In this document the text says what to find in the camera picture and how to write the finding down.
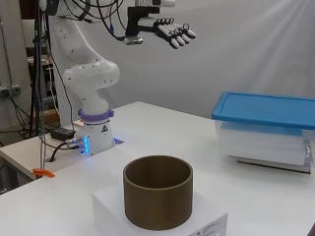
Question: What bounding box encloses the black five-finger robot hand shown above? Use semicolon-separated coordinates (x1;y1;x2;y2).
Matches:
125;6;198;50

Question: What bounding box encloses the blue box lid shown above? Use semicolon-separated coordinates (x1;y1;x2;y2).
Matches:
211;90;315;131

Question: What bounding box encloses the black tripod stand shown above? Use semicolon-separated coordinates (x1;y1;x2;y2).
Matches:
29;0;51;139

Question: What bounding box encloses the cardboard box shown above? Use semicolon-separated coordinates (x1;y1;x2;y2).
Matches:
38;109;61;126

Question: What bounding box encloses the brown round tub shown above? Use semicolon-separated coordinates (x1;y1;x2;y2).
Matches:
122;154;194;231

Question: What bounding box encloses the thin dark flat board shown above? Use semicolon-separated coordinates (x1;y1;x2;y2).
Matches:
229;155;312;175

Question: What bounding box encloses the clear plastic box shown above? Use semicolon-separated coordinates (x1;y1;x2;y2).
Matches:
214;119;315;175

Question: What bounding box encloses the orange clamp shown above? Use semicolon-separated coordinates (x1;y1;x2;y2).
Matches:
31;167;56;179

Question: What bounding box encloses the low white side table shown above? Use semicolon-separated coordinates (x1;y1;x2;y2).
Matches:
0;135;84;182

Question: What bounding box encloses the white flat box with label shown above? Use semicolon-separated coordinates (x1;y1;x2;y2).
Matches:
91;187;229;236

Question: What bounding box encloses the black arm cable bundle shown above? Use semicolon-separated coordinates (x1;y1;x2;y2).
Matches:
63;0;128;42

